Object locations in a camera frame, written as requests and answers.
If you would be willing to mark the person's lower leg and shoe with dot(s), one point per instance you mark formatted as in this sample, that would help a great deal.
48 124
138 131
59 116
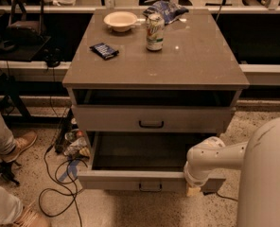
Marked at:
12 211

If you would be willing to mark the grey drawer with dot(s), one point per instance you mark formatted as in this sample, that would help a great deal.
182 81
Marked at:
152 119
139 161

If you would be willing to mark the black bag on shelf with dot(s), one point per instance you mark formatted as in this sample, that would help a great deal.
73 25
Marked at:
21 30

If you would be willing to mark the person's leg and shoe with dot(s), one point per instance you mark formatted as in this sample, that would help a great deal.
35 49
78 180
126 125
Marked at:
12 211
11 147

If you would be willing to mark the black headphones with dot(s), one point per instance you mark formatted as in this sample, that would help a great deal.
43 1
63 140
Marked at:
52 58

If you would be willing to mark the blue chip bag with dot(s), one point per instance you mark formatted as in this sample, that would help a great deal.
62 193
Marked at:
169 11

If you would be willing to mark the pile of bottles on floor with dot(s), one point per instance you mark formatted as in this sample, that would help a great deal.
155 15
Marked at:
77 144

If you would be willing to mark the person's upper leg and shoe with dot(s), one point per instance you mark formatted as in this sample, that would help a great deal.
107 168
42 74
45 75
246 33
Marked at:
11 147

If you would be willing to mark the grey drawer cabinet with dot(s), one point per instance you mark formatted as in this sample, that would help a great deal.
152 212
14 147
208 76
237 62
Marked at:
195 67

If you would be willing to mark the blue snack bar packet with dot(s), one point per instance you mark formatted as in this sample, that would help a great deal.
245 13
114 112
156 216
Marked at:
104 51

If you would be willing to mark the green white soda can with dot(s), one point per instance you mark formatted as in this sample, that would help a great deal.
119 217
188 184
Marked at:
155 32

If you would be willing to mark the white bowl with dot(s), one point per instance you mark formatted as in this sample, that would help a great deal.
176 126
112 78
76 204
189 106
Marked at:
121 21

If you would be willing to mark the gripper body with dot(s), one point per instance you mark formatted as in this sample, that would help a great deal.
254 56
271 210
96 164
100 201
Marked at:
194 181

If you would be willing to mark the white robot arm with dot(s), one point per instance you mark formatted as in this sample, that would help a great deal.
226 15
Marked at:
259 162

